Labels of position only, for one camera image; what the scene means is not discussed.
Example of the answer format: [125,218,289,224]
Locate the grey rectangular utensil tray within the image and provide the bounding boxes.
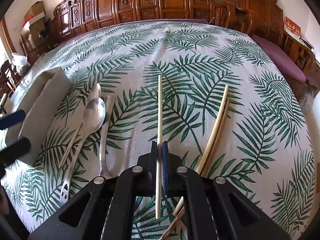
[5,67,71,166]

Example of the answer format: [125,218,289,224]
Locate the silver metal spoon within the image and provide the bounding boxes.
[60,98,106,205]

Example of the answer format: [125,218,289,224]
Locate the dark wooden dining chair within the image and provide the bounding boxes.
[0,60,22,98]

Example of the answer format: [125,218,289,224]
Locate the white plastic bag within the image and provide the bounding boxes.
[11,53,31,76]

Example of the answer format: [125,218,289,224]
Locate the green leaf print tablecloth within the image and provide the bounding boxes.
[1,21,315,239]

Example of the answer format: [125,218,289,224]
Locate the stacked cardboard boxes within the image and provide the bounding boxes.
[20,1,50,56]

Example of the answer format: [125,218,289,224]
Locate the grey fluffy duster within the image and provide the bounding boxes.
[298,87,313,114]

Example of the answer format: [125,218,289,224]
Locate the purple armchair seat cushion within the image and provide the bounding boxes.
[252,35,306,82]

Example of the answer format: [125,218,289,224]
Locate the long carved wooden sofa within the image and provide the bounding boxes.
[53,0,214,42]

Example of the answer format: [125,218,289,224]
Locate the carved wooden armchair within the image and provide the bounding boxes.
[211,0,315,83]

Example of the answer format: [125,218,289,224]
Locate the red gift box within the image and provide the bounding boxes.
[284,16,301,40]

